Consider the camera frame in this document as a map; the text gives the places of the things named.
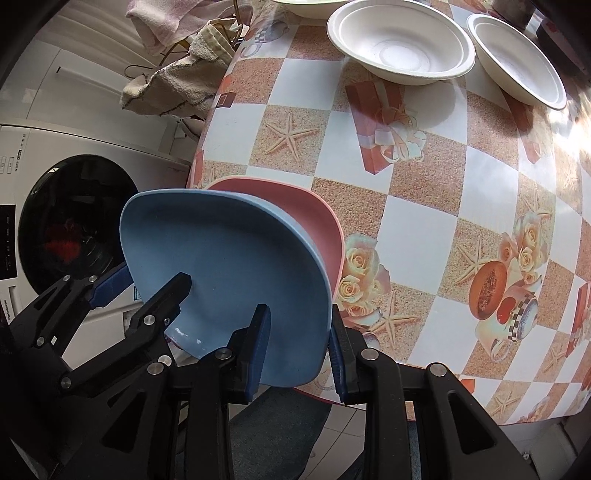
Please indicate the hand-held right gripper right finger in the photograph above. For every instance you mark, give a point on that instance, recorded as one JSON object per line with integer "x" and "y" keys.
{"x": 338, "y": 369}

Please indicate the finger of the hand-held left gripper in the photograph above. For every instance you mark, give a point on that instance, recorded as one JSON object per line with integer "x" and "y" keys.
{"x": 108, "y": 286}
{"x": 178, "y": 288}

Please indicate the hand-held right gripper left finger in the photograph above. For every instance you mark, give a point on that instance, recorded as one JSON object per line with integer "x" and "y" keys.
{"x": 261, "y": 350}

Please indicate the blue plate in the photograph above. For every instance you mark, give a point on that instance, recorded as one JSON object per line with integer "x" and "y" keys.
{"x": 221, "y": 249}

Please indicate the pink plate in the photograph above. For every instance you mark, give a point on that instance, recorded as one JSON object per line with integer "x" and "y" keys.
{"x": 295, "y": 198}

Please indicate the white paper bowl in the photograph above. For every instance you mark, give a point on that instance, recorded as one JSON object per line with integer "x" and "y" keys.
{"x": 512, "y": 60}
{"x": 397, "y": 46}
{"x": 309, "y": 7}

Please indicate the white washing machine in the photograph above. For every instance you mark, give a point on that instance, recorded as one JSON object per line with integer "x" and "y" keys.
{"x": 69, "y": 221}

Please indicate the person's jeans leg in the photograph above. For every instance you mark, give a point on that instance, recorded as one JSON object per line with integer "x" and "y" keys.
{"x": 277, "y": 434}

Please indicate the checkered printed tablecloth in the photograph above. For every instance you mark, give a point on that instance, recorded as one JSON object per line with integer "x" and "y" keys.
{"x": 415, "y": 221}

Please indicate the beige towel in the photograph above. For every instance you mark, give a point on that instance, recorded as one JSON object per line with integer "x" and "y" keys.
{"x": 184, "y": 83}

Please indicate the pink towel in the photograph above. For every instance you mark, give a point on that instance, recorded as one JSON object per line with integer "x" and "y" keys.
{"x": 157, "y": 18}

